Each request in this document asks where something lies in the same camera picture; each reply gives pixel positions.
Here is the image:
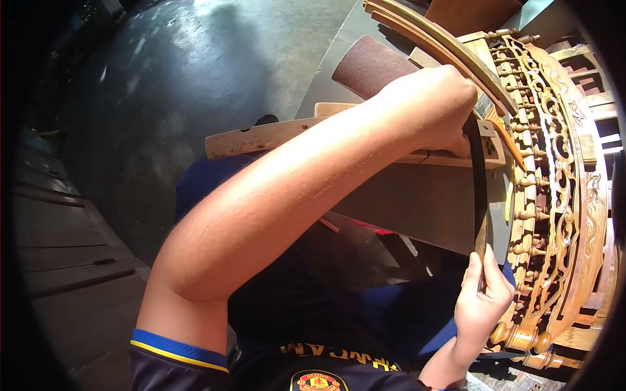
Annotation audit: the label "person's left hand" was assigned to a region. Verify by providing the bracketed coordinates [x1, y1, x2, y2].
[386, 65, 479, 158]

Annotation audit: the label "person's right hand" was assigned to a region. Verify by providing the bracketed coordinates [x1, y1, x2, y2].
[453, 243, 517, 354]

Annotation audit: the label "person's left thumb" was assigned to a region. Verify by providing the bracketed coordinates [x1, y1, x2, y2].
[433, 128, 472, 158]

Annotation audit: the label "person's right index finger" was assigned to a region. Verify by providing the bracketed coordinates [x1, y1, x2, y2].
[485, 243, 517, 300]

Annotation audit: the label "person's right thumb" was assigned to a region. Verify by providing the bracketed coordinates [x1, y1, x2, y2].
[462, 251, 480, 296]

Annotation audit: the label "dark curved wooden strip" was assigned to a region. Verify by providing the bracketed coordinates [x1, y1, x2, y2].
[462, 112, 490, 294]

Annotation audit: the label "orange curved wooden sliver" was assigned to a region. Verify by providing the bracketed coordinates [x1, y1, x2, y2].
[485, 110, 528, 173]

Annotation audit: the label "carved wooden furniture panel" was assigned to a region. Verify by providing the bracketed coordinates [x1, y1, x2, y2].
[460, 28, 618, 372]

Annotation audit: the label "bundle of curved wooden mouldings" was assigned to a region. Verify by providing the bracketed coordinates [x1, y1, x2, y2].
[363, 0, 520, 118]

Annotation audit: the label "red flat scrap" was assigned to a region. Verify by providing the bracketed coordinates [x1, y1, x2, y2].
[348, 218, 394, 236]

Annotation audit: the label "brown sandpaper roll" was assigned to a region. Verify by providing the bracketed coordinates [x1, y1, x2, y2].
[331, 35, 420, 101]

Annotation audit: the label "small light wooden block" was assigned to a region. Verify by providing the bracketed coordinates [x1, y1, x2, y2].
[313, 102, 360, 118]

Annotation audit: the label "stacked wooden furniture frames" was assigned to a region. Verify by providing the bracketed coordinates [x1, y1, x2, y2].
[547, 41, 624, 159]

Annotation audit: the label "person's body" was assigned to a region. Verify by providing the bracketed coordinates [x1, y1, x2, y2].
[129, 254, 470, 391]

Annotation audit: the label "light wooden plank with holes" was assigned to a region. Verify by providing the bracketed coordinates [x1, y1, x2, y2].
[204, 115, 507, 170]

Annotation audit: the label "person's legs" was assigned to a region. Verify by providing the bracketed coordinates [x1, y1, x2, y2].
[174, 152, 517, 365]

